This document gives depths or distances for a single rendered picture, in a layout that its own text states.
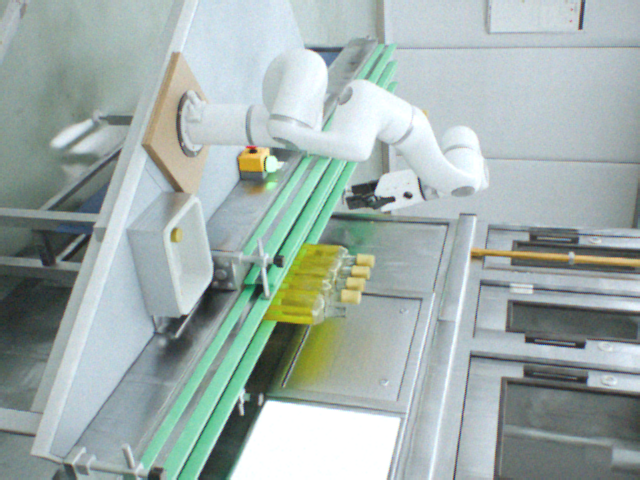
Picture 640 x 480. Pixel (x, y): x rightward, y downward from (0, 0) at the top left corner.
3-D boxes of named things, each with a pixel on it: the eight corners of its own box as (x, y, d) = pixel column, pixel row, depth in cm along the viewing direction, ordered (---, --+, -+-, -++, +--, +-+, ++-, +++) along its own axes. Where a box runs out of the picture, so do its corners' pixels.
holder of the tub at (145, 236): (152, 334, 163) (183, 337, 161) (125, 229, 149) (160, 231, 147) (183, 290, 177) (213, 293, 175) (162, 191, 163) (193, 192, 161)
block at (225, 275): (210, 290, 177) (237, 292, 175) (203, 257, 172) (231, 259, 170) (215, 281, 180) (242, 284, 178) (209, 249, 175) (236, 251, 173)
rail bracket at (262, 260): (238, 298, 176) (287, 303, 172) (228, 239, 167) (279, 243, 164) (242, 291, 178) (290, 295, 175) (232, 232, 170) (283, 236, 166)
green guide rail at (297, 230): (244, 284, 179) (274, 287, 177) (243, 281, 178) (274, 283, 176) (380, 62, 322) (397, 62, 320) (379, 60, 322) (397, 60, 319)
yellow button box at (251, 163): (239, 179, 207) (263, 180, 205) (235, 155, 203) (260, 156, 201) (247, 168, 213) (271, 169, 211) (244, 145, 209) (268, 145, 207)
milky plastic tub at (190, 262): (149, 316, 160) (185, 320, 158) (127, 229, 149) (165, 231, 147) (181, 273, 175) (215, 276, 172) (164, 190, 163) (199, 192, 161)
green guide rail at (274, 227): (239, 259, 175) (271, 261, 173) (239, 255, 175) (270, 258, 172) (379, 46, 318) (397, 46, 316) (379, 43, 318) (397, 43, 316)
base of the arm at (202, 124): (169, 117, 159) (234, 118, 155) (185, 76, 166) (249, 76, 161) (193, 162, 172) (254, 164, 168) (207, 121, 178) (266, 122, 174)
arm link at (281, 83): (255, 125, 144) (238, 103, 130) (276, 61, 145) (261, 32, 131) (320, 143, 142) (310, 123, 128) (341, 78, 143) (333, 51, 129)
